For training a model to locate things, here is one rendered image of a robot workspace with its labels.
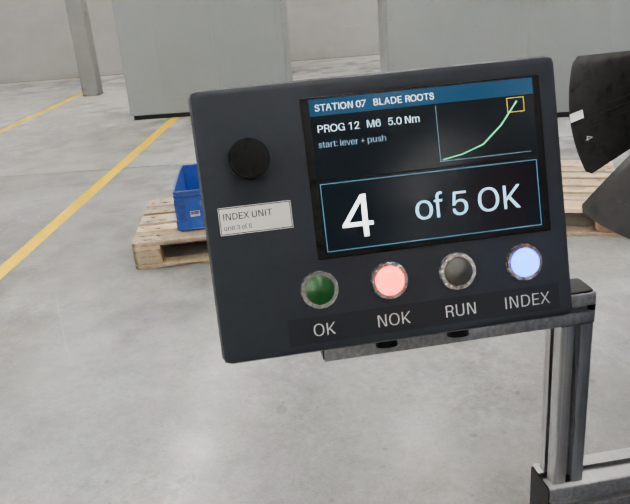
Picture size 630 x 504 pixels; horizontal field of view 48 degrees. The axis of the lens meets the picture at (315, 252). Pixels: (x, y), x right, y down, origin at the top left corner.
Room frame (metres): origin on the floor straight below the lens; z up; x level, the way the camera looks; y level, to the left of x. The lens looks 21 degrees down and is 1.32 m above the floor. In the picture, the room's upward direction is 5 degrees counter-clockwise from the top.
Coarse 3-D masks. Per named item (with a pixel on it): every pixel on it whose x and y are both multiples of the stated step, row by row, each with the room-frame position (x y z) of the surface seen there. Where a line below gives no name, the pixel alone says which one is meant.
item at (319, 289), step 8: (312, 272) 0.45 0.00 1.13; (320, 272) 0.45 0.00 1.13; (304, 280) 0.45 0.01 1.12; (312, 280) 0.45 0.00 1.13; (320, 280) 0.45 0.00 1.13; (328, 280) 0.45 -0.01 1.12; (304, 288) 0.45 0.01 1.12; (312, 288) 0.44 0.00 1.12; (320, 288) 0.44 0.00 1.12; (328, 288) 0.45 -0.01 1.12; (336, 288) 0.45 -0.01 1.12; (304, 296) 0.45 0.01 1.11; (312, 296) 0.44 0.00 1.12; (320, 296) 0.44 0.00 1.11; (328, 296) 0.44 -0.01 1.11; (336, 296) 0.45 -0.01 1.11; (312, 304) 0.45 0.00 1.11; (320, 304) 0.44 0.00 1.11; (328, 304) 0.45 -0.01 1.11
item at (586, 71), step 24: (576, 72) 1.36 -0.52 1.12; (600, 72) 1.30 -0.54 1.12; (624, 72) 1.25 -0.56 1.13; (576, 96) 1.34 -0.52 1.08; (600, 96) 1.29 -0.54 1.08; (624, 96) 1.24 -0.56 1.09; (600, 120) 1.28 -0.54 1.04; (624, 120) 1.24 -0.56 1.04; (576, 144) 1.31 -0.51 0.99; (600, 144) 1.27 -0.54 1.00; (624, 144) 1.23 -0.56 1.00
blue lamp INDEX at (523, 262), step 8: (512, 248) 0.47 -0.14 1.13; (520, 248) 0.47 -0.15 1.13; (528, 248) 0.47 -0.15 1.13; (512, 256) 0.47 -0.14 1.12; (520, 256) 0.47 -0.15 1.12; (528, 256) 0.47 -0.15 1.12; (536, 256) 0.47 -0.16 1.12; (512, 264) 0.47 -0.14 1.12; (520, 264) 0.46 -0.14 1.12; (528, 264) 0.46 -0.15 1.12; (536, 264) 0.46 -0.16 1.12; (512, 272) 0.47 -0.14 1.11; (520, 272) 0.46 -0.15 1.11; (528, 272) 0.46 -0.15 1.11; (536, 272) 0.47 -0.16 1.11
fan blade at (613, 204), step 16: (624, 160) 1.04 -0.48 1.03; (608, 176) 1.04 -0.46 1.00; (624, 176) 1.02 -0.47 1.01; (608, 192) 1.02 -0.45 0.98; (624, 192) 1.01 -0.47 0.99; (592, 208) 1.02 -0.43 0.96; (608, 208) 1.00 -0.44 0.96; (624, 208) 0.99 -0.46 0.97; (608, 224) 0.99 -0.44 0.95; (624, 224) 0.97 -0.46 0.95
